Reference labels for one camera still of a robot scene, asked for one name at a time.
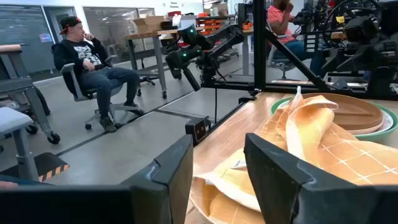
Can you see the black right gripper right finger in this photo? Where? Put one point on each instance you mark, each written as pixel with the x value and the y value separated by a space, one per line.
pixel 311 202

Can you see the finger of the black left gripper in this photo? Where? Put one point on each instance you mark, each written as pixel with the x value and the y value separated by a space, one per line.
pixel 191 79

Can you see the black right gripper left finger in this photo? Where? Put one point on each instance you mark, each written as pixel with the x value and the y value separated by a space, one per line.
pixel 93 205

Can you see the dark green plate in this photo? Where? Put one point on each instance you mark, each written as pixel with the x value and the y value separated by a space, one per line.
pixel 373 137

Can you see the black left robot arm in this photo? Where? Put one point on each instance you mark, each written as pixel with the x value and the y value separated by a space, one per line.
pixel 224 40

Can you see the wooden workbench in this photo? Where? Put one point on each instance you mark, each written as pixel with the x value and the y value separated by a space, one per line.
pixel 146 35

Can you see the cardboard box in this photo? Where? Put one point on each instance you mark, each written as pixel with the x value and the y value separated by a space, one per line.
pixel 147 24

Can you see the orange parts bins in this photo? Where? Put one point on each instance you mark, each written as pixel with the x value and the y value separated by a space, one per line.
pixel 211 25

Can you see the yellow checked cloth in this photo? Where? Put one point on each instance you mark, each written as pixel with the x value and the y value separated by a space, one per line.
pixel 342 155

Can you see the black yellow striped floor ramp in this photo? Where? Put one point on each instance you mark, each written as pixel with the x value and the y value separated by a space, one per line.
pixel 49 165

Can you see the person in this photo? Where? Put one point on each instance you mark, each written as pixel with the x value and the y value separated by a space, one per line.
pixel 278 18
pixel 93 68

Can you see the grey office chair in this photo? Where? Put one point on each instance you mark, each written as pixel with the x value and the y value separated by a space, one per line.
pixel 69 74
pixel 275 59

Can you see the grey padded stool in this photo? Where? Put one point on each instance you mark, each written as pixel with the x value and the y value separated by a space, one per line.
pixel 12 119

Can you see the grey rolling cart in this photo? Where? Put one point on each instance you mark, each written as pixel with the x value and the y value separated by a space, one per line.
pixel 18 84

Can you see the distant black robot equipment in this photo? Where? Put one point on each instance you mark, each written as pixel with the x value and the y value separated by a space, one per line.
pixel 367 31

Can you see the black camera on frame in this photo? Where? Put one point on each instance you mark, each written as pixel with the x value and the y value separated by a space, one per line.
pixel 199 129

